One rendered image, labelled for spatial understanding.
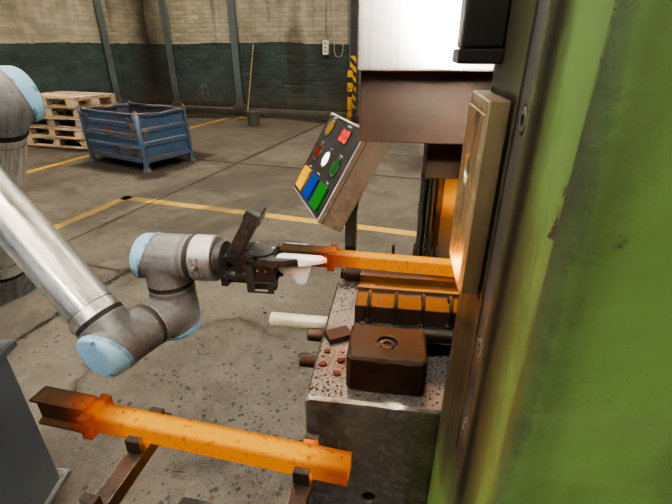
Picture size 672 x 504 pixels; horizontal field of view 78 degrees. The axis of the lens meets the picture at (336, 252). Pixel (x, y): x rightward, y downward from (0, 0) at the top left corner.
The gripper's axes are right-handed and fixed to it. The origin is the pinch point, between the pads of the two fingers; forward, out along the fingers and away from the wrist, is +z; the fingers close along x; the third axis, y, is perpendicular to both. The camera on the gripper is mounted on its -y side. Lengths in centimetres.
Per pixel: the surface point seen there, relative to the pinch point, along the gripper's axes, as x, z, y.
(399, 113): 7.3, 13.2, -26.0
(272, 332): -108, -50, 105
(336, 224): -38.9, -3.1, 10.4
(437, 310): 7.2, 21.1, 5.9
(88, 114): -434, -383, 39
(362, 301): 6.3, 8.3, 5.7
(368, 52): 12.3, 9.2, -33.7
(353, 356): 19.4, 8.2, 6.9
